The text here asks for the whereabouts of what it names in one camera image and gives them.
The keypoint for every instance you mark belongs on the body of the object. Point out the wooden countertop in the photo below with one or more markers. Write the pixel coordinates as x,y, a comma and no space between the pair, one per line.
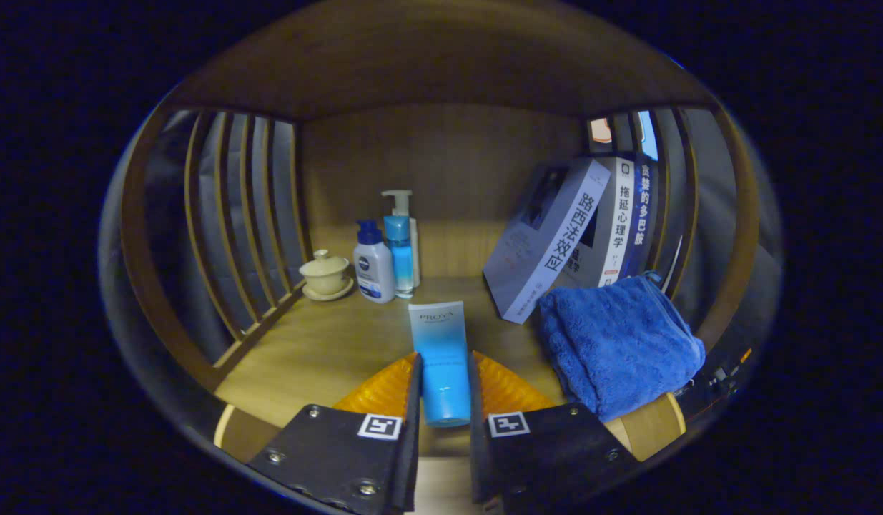
327,350

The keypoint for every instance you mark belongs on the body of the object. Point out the blue cosmetic tube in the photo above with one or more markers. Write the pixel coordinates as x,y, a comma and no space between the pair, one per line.
441,357

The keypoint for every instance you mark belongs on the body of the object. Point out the dark device with orange part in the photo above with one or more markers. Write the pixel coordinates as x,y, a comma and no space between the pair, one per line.
720,379

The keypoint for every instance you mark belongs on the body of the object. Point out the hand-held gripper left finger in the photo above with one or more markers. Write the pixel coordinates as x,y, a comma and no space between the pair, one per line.
411,450

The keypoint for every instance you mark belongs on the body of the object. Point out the dark blue spine book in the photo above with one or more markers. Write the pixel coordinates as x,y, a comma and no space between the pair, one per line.
643,214

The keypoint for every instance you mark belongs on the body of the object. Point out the cream slim bottle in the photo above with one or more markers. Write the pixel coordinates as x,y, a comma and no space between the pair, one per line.
416,250

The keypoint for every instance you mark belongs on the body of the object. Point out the wooden cabinet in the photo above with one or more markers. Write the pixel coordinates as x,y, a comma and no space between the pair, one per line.
441,57

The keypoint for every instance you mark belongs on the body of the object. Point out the white spine book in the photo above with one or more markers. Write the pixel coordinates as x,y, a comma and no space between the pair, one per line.
616,229

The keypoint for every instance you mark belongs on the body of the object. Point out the cream saucer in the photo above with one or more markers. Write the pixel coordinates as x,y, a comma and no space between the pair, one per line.
341,294

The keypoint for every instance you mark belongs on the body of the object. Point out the cream lidded teacup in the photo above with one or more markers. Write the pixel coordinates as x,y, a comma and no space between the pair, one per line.
325,273

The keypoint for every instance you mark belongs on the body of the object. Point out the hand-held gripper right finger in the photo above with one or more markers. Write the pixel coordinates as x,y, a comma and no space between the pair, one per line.
479,458

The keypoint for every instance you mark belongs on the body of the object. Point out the grey leaning book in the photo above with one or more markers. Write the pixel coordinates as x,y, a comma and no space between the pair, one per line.
548,236

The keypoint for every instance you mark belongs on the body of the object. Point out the blue folded towel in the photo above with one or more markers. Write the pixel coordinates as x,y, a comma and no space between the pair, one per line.
620,343

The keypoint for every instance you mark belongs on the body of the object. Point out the blue pump bottle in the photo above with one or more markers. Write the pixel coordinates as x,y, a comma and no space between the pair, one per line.
399,257

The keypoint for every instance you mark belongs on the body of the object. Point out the white lotion bottle blue cap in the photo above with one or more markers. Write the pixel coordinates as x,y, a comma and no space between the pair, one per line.
373,275

